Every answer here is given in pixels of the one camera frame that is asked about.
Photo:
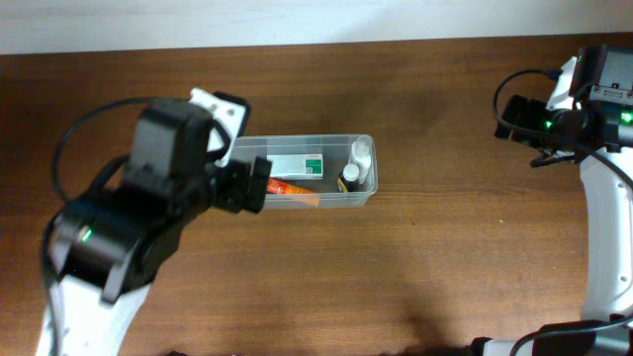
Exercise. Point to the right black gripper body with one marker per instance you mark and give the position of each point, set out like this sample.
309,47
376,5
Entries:
516,119

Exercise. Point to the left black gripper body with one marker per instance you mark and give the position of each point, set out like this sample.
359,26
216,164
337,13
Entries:
258,184

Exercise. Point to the orange tube white cap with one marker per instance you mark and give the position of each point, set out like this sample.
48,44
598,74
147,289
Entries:
278,187

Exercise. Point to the white green medicine box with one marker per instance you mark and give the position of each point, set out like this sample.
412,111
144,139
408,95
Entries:
296,166

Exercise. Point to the dark bottle white cap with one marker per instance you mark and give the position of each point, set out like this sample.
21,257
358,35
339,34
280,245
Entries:
348,179

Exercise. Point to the white spray bottle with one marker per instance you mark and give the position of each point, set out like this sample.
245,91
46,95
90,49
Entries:
360,155

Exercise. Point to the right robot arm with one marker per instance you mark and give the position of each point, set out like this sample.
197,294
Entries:
602,85

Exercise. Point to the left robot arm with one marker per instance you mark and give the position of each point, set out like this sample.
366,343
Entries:
102,251

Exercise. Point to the clear plastic container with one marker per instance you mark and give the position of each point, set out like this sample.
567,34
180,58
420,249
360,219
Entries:
335,151

